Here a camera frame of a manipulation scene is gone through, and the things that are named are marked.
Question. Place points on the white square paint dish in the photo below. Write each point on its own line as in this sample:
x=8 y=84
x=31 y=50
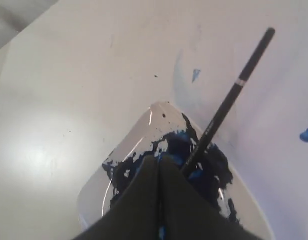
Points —
x=164 y=130

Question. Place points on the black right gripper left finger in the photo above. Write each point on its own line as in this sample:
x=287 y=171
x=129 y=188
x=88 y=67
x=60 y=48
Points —
x=135 y=215

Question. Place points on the white paper sheet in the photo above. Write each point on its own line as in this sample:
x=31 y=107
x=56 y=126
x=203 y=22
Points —
x=262 y=131

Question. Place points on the black paintbrush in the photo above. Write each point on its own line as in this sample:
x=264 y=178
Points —
x=226 y=105

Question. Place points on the white backdrop curtain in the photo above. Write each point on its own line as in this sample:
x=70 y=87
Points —
x=16 y=15

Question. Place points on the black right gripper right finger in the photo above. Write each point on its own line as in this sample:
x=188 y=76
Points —
x=187 y=215

